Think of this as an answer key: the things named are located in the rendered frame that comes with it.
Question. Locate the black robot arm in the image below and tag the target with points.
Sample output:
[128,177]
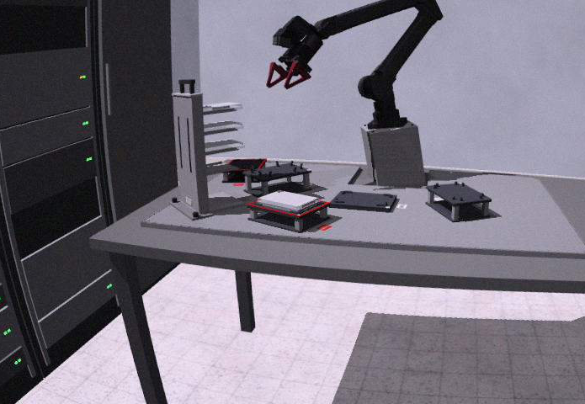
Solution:
[377,86]

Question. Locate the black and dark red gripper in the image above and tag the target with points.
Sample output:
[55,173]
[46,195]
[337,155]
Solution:
[298,66]

